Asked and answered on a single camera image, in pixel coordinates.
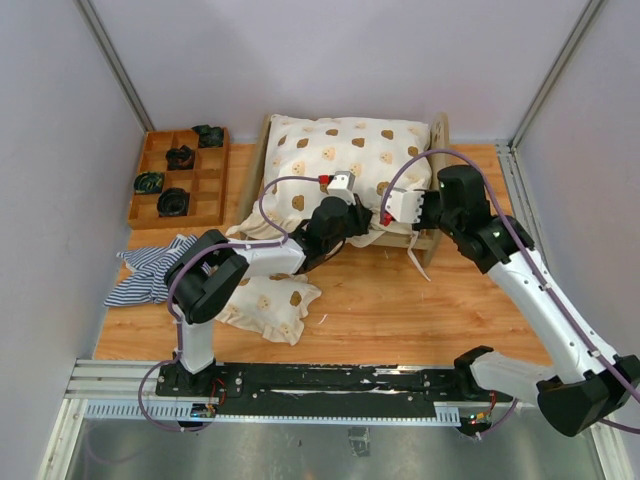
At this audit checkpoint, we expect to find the wooden pet bed frame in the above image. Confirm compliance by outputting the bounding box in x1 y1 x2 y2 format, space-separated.
237 110 452 270

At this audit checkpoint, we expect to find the large bear print cushion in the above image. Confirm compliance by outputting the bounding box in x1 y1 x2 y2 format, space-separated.
227 115 432 247

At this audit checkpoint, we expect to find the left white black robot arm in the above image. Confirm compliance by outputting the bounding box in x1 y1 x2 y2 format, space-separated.
156 196 373 397

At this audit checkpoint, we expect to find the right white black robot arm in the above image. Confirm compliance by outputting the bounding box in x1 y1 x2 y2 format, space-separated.
422 165 639 437

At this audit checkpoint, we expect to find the small bear print pillow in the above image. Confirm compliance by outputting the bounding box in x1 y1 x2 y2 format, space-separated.
215 274 322 346

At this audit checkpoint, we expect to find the black rolled sock top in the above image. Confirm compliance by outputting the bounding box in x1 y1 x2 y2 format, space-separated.
191 124 224 149

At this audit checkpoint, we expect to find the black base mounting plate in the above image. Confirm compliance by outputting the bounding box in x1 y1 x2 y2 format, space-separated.
155 363 491 419

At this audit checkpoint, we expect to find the wooden compartment tray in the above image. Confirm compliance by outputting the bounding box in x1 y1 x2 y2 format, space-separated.
128 127 230 230

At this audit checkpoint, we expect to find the black rolled sock bottom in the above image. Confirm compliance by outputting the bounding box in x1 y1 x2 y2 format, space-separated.
156 187 190 218

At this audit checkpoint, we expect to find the black rolled sock middle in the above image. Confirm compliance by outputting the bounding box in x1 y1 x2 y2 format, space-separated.
165 145 196 171

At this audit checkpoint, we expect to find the black green rolled sock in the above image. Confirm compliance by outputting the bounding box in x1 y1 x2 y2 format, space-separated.
133 171 165 195

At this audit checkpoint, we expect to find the blue striped cloth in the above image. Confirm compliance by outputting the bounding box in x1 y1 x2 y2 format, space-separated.
104 234 198 307

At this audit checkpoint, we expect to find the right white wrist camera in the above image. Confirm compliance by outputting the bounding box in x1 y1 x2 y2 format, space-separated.
381 188 425 226

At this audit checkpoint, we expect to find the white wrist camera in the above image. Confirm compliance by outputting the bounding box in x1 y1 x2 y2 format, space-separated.
381 188 425 226
327 171 356 205

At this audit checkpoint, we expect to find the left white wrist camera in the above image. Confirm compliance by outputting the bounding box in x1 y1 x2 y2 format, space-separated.
327 171 356 205

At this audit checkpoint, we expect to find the right aluminium corner post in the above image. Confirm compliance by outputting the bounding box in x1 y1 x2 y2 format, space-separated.
508 0 608 151

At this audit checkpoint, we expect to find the aluminium corner post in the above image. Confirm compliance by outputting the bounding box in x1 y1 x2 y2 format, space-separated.
508 0 608 151
73 0 155 132

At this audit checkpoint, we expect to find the aluminium rail frame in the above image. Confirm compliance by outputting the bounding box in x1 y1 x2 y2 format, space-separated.
38 154 639 479

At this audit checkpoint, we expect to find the left aluminium corner post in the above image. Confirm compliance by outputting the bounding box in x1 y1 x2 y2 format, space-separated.
73 0 155 132

